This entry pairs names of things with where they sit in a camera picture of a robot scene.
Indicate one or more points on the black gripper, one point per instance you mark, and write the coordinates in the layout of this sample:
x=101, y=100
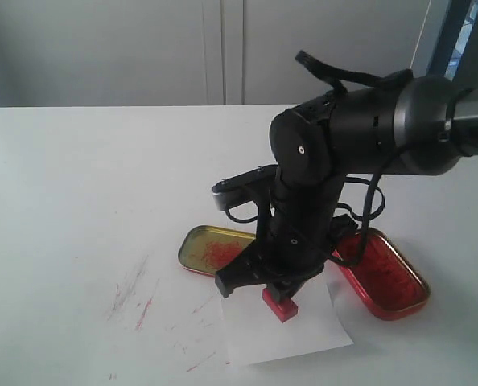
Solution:
x=303, y=234

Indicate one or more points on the red stamp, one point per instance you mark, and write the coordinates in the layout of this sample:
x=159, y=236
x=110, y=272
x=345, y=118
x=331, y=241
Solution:
x=284, y=310

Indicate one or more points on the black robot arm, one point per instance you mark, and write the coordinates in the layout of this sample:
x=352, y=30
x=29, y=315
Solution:
x=422, y=127

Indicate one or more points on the red ink pad tin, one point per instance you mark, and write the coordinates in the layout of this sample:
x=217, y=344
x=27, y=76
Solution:
x=385, y=281

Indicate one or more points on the gold tin lid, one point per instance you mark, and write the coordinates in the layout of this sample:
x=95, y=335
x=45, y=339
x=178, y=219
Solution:
x=206, y=249

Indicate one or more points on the white paper sheet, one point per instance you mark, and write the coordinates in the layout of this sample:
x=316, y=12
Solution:
x=254, y=334

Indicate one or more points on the white cabinet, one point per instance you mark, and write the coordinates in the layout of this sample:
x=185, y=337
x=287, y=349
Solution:
x=105, y=53

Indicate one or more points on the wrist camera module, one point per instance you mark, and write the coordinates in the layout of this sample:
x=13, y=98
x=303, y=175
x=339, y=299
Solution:
x=250, y=186

